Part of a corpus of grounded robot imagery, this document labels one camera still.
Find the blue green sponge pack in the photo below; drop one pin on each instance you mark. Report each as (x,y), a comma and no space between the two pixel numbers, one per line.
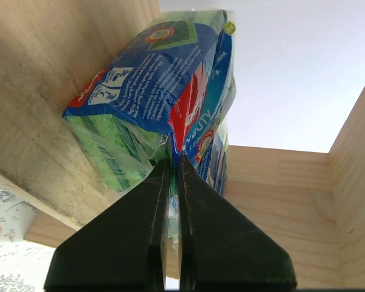
(161,97)
(213,166)

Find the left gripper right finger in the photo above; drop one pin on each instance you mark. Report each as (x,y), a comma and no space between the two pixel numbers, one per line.
(219,248)

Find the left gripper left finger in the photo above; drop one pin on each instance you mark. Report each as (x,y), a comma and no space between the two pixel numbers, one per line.
(122,249)

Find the wooden two-tier shelf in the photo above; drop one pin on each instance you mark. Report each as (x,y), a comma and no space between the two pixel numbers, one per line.
(312,204)

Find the floral patterned table mat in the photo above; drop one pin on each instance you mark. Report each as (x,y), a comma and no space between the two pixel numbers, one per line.
(23,265)

